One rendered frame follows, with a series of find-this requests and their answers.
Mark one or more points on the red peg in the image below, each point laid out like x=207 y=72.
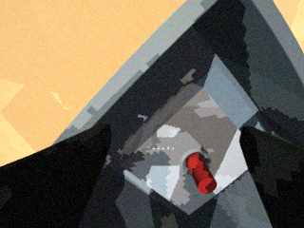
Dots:
x=202 y=176

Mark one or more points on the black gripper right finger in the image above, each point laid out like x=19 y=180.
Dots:
x=277 y=169

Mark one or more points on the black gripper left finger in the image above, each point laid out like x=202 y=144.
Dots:
x=51 y=188

